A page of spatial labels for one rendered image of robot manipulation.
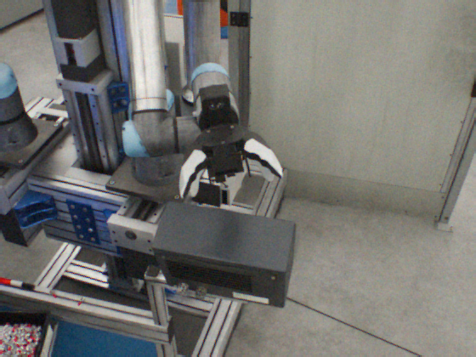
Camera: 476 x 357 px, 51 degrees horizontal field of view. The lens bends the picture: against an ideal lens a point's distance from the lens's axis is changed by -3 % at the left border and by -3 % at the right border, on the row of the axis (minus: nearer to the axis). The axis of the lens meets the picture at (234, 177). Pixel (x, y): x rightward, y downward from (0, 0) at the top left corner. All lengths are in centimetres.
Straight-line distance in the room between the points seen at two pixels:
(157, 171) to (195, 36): 38
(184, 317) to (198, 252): 116
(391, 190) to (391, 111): 48
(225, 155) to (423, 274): 194
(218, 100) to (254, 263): 32
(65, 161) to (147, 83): 71
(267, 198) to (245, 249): 158
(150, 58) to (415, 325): 180
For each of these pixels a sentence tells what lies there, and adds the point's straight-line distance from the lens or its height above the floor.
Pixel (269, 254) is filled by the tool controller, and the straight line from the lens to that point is 95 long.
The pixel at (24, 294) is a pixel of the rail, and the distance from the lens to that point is 147.
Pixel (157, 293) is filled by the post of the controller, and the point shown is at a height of 100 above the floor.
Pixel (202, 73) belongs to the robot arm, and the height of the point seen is 147.
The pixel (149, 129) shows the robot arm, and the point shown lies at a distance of 102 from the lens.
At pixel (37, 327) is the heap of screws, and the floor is 85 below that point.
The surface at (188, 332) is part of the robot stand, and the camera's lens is 207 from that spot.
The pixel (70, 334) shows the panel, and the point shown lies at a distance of 157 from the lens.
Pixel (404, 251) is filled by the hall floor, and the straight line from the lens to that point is 272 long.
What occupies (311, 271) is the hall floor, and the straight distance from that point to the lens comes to 253.
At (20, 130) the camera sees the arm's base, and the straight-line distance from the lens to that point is 162.
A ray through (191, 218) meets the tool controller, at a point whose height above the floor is 125.
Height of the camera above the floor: 196
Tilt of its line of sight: 41 degrees down
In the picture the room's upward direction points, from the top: straight up
